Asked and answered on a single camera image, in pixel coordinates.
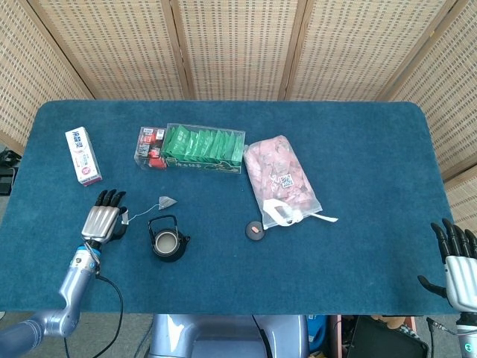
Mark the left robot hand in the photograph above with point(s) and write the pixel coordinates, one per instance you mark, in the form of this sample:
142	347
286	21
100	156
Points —
98	222

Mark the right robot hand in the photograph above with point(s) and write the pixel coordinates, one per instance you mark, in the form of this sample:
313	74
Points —
462	276

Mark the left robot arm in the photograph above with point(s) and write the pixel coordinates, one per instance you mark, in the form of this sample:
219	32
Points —
74	283

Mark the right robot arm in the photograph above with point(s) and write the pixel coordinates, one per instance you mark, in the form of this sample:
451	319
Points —
467	335

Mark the small black teapot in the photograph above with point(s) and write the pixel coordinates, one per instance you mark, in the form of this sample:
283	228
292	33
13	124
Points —
167	257

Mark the clear box green tea sachets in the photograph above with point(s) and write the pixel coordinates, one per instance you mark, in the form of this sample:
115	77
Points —
201	147

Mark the black teapot lid orange knob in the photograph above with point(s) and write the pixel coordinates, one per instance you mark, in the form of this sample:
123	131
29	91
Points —
255	235

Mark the frosted zip bag pink packets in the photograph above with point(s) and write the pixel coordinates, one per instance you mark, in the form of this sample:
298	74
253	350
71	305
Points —
272	164

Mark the white pink carton box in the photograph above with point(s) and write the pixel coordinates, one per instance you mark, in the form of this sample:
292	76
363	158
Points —
83	156

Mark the clear box red black capsules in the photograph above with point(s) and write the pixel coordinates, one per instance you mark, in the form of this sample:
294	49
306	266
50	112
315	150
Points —
149	149

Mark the black equipment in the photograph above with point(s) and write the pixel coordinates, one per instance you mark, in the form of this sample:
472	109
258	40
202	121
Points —
6	179

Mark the black flat case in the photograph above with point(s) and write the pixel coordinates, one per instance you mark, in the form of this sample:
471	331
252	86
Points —
384	341

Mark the blue table cloth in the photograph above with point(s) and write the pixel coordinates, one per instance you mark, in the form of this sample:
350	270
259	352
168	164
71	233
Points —
298	268

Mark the grey-blue robot torso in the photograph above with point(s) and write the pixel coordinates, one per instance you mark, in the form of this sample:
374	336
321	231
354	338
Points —
223	335

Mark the woven wooden folding screen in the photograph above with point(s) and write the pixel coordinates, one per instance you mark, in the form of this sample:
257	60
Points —
234	44

